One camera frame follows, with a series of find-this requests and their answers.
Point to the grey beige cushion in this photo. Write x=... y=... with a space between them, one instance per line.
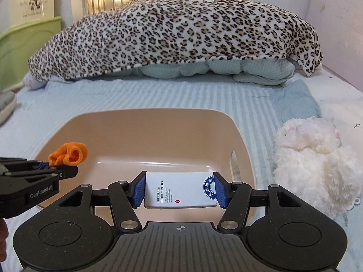
x=8 y=103

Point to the leopard print blanket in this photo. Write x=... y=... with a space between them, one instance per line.
x=152 y=32

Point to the white fluffy plush toy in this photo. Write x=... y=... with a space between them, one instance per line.
x=312 y=163

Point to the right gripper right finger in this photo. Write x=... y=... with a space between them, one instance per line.
x=234 y=198

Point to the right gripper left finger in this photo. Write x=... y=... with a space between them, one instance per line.
x=124 y=198

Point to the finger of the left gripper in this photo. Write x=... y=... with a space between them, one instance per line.
x=21 y=167

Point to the orange fuzzy sock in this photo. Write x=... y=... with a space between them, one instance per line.
x=70 y=154

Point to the white plastic storage box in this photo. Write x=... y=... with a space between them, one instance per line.
x=17 y=12

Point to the green plastic storage bin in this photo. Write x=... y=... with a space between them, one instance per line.
x=18 y=44

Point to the tan plastic storage basket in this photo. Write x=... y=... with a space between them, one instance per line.
x=123 y=143

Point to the white hotel supplies box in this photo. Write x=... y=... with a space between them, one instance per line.
x=180 y=190

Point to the light teal quilted comforter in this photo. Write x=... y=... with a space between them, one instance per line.
x=270 y=72

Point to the striped blue bed sheet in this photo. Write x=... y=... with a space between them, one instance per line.
x=258 y=111

